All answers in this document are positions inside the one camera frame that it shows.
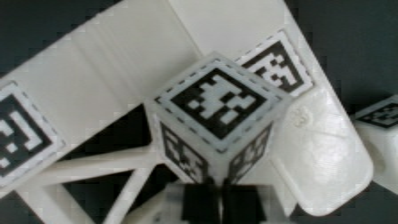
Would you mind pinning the white long back beam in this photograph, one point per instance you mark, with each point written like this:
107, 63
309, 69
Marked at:
84, 82

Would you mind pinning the white long beam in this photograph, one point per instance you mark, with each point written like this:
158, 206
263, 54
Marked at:
84, 82
272, 61

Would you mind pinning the white small tagged cube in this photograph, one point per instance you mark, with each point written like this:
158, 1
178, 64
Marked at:
375, 122

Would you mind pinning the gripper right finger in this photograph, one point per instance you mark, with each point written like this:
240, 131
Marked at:
242, 205

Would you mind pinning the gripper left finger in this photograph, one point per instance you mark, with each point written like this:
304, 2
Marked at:
199, 204

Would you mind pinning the white chair backrest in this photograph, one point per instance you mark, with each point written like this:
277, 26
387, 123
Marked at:
316, 165

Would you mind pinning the white tagged block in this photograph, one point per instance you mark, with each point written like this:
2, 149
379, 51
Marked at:
215, 111

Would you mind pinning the white long front beam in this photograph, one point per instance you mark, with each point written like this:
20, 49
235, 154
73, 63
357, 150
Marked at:
272, 61

